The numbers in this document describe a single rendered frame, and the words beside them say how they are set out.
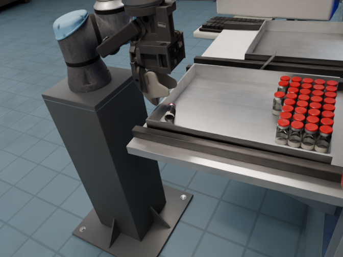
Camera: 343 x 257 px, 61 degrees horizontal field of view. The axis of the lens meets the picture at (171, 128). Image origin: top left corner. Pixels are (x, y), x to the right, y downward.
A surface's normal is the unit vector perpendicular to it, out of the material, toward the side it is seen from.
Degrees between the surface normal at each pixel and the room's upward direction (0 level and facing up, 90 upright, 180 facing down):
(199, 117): 0
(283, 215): 0
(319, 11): 90
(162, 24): 90
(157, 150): 0
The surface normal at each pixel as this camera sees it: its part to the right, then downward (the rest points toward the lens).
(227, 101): -0.12, -0.78
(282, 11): -0.54, 0.57
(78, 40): 0.34, 0.54
